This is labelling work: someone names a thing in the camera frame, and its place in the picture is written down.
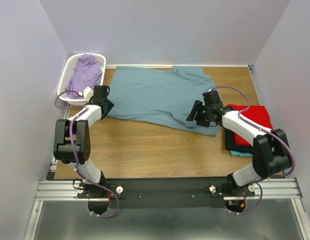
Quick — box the white perforated plastic basket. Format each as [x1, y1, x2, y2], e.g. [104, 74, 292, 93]
[57, 53, 106, 106]

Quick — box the folded teal t shirt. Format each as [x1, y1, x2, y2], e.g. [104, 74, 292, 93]
[230, 150, 253, 157]

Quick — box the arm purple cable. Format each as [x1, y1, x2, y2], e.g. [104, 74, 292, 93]
[207, 85, 296, 216]
[54, 90, 121, 219]

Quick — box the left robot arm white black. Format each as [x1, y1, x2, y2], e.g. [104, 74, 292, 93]
[53, 85, 116, 198]

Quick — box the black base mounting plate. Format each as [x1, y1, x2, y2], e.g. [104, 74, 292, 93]
[75, 177, 255, 216]

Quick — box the blue-grey t shirt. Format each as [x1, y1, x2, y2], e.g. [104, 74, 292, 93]
[107, 66, 219, 137]

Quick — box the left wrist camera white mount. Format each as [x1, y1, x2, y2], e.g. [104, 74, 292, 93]
[78, 87, 94, 102]

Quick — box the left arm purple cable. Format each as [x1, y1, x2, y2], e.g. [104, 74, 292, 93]
[54, 90, 121, 219]

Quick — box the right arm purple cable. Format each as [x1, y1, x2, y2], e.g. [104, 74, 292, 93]
[207, 85, 296, 216]

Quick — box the folded black t shirt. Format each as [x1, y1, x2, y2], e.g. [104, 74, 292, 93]
[224, 128, 253, 154]

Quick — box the purple t shirt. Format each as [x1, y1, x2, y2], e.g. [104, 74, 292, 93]
[66, 54, 103, 100]

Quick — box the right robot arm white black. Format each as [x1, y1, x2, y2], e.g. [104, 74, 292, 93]
[187, 88, 296, 196]

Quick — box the folded red t shirt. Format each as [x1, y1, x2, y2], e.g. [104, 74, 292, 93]
[222, 104, 273, 146]

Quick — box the aluminium extrusion frame rail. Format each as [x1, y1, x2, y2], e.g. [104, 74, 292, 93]
[23, 104, 310, 240]

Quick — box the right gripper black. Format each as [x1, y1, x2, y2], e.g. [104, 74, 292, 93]
[186, 99, 212, 128]

